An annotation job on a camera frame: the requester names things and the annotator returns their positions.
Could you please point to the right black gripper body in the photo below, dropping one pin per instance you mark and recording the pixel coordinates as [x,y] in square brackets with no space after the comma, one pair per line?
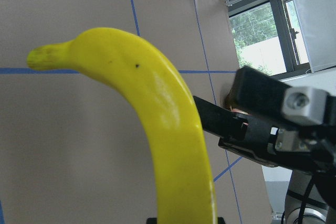
[272,146]

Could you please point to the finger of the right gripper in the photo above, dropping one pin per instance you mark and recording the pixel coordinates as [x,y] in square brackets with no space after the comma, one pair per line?
[219,121]
[270,99]

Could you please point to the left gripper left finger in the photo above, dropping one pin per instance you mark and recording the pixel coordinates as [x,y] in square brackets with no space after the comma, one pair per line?
[152,220]

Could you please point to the yellow banana top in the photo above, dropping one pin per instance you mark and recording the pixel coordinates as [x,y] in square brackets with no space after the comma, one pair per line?
[164,104]

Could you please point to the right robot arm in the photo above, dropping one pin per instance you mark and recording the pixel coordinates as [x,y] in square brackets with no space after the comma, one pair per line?
[278,125]

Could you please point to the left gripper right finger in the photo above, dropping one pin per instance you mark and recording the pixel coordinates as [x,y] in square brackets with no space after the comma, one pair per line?
[220,220]

